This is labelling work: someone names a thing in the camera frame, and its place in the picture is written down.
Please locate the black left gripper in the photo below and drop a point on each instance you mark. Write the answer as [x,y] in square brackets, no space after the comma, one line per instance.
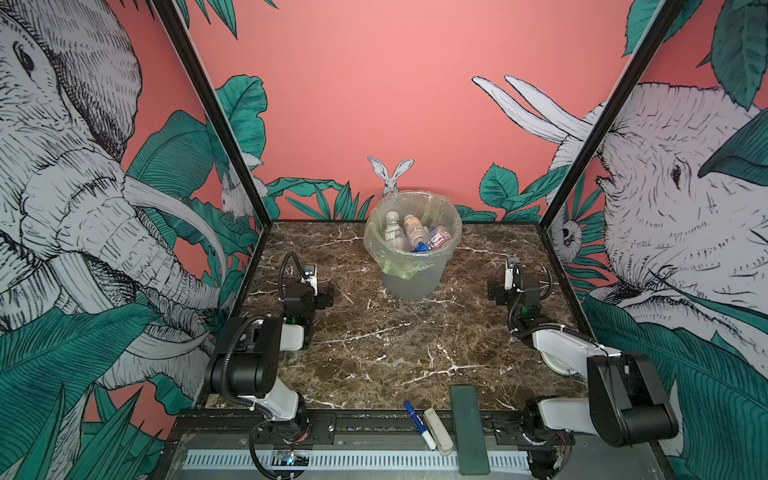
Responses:
[321,298]

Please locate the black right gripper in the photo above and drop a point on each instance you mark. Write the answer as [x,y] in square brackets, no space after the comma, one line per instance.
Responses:
[501,292]

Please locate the Fiji bottle red blue label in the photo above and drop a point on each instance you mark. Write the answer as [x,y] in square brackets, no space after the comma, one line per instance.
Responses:
[439,236]

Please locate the clear bottle green cap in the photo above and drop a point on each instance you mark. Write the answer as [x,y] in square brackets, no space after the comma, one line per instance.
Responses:
[394,234]

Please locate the clear bottle yellow inside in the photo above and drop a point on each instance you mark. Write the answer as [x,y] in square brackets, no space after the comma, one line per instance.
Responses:
[415,230]

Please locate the clear bottle blue label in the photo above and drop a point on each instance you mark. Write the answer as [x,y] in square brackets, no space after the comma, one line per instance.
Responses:
[421,247]

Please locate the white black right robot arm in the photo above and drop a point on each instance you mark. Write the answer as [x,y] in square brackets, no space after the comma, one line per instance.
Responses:
[626,403]

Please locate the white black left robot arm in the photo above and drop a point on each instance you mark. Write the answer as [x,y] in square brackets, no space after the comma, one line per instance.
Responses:
[243,369]

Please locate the grey bin with green liner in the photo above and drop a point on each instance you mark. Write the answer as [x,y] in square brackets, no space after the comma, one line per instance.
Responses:
[408,275]

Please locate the white round timer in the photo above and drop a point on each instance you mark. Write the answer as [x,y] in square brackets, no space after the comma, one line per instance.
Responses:
[557,366]

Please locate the white eraser bar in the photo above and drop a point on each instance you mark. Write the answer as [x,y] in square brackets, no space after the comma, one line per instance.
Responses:
[439,432]

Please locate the blue white marker pen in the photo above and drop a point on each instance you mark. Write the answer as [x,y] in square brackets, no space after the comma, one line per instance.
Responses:
[420,426]

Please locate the dark green flat block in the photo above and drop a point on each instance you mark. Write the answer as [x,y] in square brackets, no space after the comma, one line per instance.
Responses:
[468,429]

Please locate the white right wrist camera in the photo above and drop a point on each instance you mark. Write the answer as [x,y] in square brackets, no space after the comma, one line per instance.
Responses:
[512,274]

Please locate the white slotted cable duct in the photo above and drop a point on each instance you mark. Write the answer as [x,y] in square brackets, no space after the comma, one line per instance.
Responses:
[321,460]

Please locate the black right frame post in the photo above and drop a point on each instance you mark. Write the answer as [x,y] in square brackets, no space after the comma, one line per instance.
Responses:
[652,38]

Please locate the black frame post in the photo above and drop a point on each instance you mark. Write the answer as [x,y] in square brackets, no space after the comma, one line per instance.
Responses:
[176,30]
[652,38]

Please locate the black left frame post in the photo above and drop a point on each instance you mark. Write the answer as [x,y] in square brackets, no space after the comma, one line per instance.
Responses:
[176,30]

